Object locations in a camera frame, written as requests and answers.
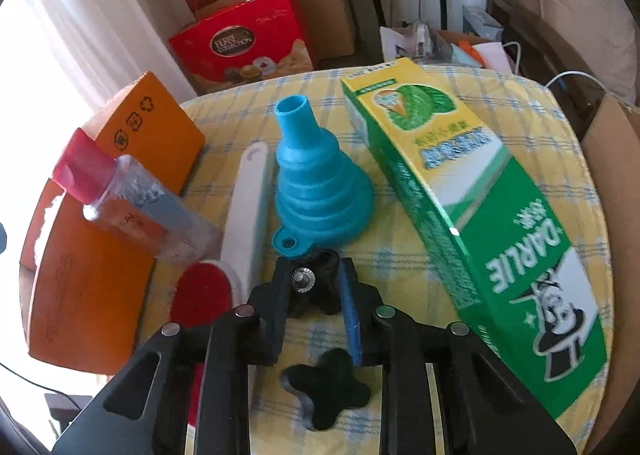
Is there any orange cardboard box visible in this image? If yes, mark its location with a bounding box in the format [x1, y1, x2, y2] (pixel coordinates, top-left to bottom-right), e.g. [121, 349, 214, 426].
[19, 71, 207, 376]

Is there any grey appliance box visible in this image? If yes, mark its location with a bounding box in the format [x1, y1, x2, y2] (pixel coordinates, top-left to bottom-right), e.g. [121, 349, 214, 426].
[462, 5, 503, 43]

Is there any white paper carton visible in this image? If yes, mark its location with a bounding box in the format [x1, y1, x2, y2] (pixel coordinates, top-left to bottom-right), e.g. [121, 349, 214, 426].
[380, 20, 436, 66]

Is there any clear bottle with pink cap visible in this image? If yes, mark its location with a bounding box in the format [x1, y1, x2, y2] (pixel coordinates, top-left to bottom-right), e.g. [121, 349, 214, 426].
[52, 127, 223, 266]

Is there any large brown cushion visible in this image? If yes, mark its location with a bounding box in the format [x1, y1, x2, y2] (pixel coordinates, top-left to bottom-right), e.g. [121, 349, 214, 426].
[525, 0, 640, 100]

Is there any white cable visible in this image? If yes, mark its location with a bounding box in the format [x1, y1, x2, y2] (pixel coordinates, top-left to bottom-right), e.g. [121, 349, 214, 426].
[542, 70, 608, 96]

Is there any white curtain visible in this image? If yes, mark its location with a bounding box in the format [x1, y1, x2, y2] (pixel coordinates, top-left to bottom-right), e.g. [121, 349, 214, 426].
[0, 0, 201, 136]

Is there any brown cardboard box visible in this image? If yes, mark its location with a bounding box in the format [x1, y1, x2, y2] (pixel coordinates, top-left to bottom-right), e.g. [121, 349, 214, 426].
[580, 92, 640, 455]

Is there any red gift box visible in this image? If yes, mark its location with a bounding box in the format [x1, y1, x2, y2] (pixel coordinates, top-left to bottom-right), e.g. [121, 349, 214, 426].
[167, 0, 316, 96]

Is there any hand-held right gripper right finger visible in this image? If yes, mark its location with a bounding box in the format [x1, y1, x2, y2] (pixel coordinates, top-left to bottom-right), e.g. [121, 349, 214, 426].
[336, 257, 591, 455]

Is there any black knob with screw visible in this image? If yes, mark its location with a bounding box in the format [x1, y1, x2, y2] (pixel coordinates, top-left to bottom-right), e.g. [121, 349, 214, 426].
[287, 249, 343, 318]

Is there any pink paper bag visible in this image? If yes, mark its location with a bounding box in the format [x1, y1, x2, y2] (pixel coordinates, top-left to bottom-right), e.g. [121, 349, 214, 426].
[470, 40, 516, 70]

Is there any green and yellow toothpaste box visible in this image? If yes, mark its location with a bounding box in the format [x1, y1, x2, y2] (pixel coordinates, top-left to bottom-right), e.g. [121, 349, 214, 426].
[340, 57, 608, 422]

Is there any black cross-shaped knob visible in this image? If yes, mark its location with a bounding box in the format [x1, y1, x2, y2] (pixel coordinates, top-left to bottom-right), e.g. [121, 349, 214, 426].
[281, 349, 372, 432]

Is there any blue collapsible funnel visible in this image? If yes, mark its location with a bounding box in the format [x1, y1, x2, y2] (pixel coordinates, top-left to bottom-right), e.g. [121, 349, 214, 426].
[270, 95, 376, 258]

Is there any brown cardboard carton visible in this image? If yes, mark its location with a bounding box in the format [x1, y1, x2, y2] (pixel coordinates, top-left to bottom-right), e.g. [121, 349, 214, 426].
[192, 0, 357, 60]

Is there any red and white lint brush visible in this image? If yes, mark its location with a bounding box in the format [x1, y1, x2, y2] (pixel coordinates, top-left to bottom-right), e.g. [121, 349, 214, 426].
[170, 141, 271, 431]

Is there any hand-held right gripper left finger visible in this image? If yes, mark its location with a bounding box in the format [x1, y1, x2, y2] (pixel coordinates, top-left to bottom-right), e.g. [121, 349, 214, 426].
[52, 257, 296, 455]

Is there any brown sofa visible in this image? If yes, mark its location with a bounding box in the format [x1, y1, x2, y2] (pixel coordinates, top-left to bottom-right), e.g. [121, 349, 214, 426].
[487, 0, 640, 106]

